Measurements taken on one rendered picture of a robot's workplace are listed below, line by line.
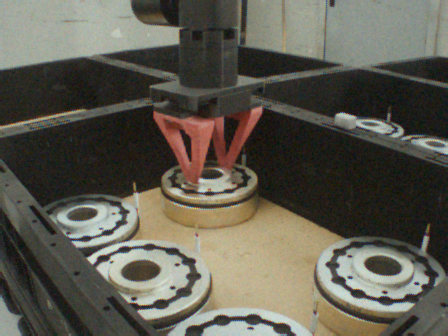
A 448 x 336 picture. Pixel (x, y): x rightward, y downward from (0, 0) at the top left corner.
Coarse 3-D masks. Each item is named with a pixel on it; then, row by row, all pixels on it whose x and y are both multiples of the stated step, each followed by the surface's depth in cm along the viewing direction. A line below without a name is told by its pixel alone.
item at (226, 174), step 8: (208, 168) 51; (216, 168) 51; (224, 168) 51; (224, 176) 49; (232, 176) 50; (192, 184) 48; (200, 184) 48; (208, 184) 48; (216, 184) 48; (224, 184) 48
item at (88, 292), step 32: (32, 128) 44; (64, 128) 46; (320, 128) 45; (0, 160) 36; (416, 160) 37; (0, 192) 32; (32, 224) 26; (64, 256) 23; (64, 288) 23; (96, 288) 21; (96, 320) 20; (416, 320) 19
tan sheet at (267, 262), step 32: (160, 192) 54; (160, 224) 47; (256, 224) 47; (288, 224) 47; (224, 256) 42; (256, 256) 42; (288, 256) 42; (224, 288) 37; (256, 288) 37; (288, 288) 37; (320, 320) 33
